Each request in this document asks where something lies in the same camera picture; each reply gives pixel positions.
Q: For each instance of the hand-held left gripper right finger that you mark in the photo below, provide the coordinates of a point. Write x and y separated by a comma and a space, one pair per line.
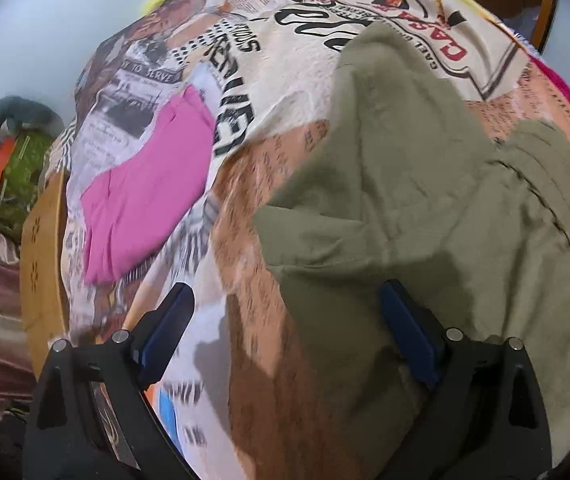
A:
411, 336

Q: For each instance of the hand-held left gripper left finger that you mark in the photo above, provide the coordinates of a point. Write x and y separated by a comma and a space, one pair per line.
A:
164, 342

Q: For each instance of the olive green pants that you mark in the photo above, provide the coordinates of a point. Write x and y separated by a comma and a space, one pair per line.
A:
415, 175

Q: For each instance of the pink cloth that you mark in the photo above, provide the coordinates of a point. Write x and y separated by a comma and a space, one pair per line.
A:
150, 190

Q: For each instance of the printed blanket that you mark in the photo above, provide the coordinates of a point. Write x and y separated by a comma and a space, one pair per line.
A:
275, 110

